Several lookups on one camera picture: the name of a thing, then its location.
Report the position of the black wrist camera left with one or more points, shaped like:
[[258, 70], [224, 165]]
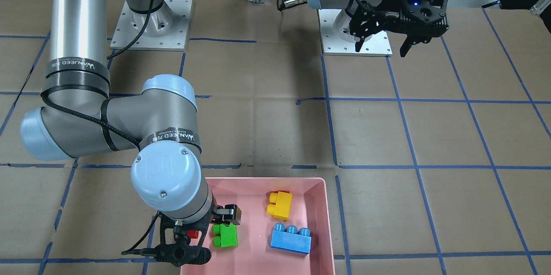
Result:
[[425, 18]]

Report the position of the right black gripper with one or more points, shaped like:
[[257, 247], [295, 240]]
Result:
[[228, 213]]

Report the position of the blue three-stud block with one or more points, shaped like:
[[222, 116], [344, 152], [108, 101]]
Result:
[[290, 238]]

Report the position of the red small block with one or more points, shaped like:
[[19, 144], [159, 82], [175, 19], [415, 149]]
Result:
[[193, 234]]

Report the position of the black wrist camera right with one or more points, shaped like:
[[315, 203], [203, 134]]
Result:
[[181, 253]]

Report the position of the yellow two-stud block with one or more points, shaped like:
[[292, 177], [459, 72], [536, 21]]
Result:
[[279, 205]]

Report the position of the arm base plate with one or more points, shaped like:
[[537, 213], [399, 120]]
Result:
[[337, 40], [167, 29]]

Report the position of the green two-stud block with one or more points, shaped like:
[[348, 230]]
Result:
[[225, 236]]

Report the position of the pink plastic box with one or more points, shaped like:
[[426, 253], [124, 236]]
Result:
[[253, 255]]

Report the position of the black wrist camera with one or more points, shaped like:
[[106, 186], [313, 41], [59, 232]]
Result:
[[181, 253], [425, 18]]

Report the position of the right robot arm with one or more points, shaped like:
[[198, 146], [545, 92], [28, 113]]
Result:
[[80, 119]]

